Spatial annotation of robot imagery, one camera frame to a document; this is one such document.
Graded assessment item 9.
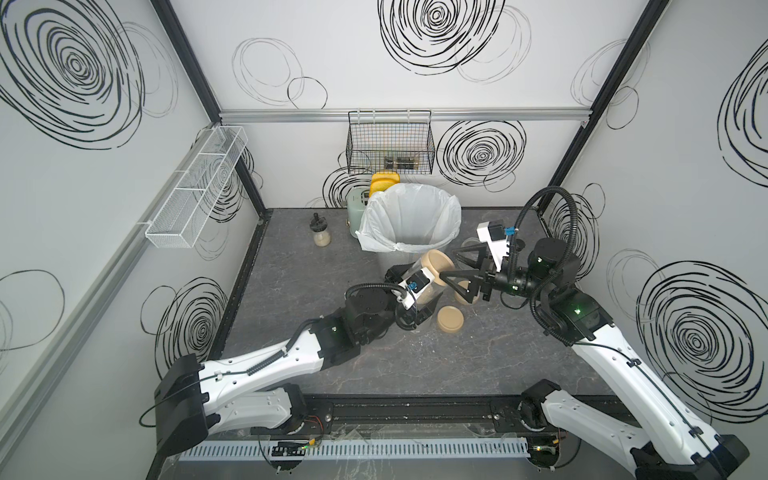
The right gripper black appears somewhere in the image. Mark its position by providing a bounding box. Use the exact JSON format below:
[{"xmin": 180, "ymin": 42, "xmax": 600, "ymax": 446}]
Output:
[{"xmin": 440, "ymin": 242, "xmax": 551, "ymax": 305}]

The rice jar tan lid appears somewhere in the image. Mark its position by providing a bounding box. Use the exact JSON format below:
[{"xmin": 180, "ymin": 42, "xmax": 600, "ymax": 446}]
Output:
[{"xmin": 408, "ymin": 266, "xmax": 446, "ymax": 322}]

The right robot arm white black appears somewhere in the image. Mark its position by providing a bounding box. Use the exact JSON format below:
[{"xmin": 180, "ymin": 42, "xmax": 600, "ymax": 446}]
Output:
[{"xmin": 440, "ymin": 238, "xmax": 749, "ymax": 479}]

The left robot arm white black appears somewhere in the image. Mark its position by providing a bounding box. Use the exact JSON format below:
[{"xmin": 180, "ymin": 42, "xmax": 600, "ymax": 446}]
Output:
[{"xmin": 152, "ymin": 261, "xmax": 442, "ymax": 459}]

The metal mesh trash bin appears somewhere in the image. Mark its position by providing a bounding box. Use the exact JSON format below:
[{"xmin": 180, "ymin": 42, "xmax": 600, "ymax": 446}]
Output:
[{"xmin": 376, "ymin": 243, "xmax": 447, "ymax": 275}]

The white plastic bin liner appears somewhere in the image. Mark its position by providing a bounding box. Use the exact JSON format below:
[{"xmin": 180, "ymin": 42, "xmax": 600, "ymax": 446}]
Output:
[{"xmin": 356, "ymin": 183, "xmax": 462, "ymax": 254}]

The mint green toaster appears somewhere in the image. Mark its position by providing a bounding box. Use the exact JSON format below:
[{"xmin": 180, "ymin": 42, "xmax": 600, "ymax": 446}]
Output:
[{"xmin": 346, "ymin": 186, "xmax": 370, "ymax": 238}]

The small bottle black pump top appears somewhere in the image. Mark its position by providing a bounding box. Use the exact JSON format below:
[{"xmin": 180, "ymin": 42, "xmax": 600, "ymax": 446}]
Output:
[{"xmin": 309, "ymin": 212, "xmax": 332, "ymax": 247}]

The yellow toast slice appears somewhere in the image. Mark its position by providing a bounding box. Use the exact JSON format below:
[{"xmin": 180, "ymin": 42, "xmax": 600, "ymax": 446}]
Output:
[
  {"xmin": 369, "ymin": 178, "xmax": 399, "ymax": 197},
  {"xmin": 371, "ymin": 171, "xmax": 400, "ymax": 183}
]

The dark bottle in basket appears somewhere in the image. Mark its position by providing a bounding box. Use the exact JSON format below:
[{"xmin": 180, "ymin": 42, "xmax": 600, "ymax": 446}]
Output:
[{"xmin": 384, "ymin": 157, "xmax": 419, "ymax": 172}]

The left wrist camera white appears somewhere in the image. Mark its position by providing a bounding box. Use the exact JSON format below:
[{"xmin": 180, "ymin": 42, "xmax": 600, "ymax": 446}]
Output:
[{"xmin": 400, "ymin": 267, "xmax": 438, "ymax": 309}]

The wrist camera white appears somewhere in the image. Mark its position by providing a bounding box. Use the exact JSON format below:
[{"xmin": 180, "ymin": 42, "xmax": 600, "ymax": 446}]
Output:
[
  {"xmin": 477, "ymin": 221, "xmax": 517, "ymax": 272},
  {"xmin": 400, "ymin": 267, "xmax": 438, "ymax": 309}
]

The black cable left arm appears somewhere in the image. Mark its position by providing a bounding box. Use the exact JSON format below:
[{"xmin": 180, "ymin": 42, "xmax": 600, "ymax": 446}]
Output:
[{"xmin": 344, "ymin": 281, "xmax": 409, "ymax": 301}]

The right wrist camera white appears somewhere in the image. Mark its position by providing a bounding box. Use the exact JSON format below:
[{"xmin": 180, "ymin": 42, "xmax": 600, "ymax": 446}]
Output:
[{"xmin": 477, "ymin": 221, "xmax": 517, "ymax": 272}]

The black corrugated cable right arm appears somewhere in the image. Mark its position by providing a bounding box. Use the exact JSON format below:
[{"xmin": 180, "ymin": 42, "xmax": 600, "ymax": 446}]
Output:
[{"xmin": 507, "ymin": 185, "xmax": 580, "ymax": 347}]

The black wire wall basket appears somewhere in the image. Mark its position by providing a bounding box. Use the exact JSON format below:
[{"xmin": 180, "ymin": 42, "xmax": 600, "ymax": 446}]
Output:
[{"xmin": 345, "ymin": 120, "xmax": 436, "ymax": 175}]

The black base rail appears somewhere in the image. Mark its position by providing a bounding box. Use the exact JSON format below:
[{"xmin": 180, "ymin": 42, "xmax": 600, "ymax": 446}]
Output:
[{"xmin": 257, "ymin": 393, "xmax": 637, "ymax": 437}]

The white slotted cable duct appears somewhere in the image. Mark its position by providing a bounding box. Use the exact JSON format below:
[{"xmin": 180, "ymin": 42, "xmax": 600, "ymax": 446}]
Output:
[{"xmin": 179, "ymin": 438, "xmax": 530, "ymax": 462}]

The white mesh wall shelf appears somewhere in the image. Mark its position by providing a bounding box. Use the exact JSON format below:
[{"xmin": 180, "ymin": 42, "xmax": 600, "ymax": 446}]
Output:
[{"xmin": 145, "ymin": 125, "xmax": 247, "ymax": 249}]

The aluminium wall rail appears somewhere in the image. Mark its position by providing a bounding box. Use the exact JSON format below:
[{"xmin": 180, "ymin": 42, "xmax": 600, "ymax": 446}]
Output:
[{"xmin": 219, "ymin": 107, "xmax": 592, "ymax": 124}]

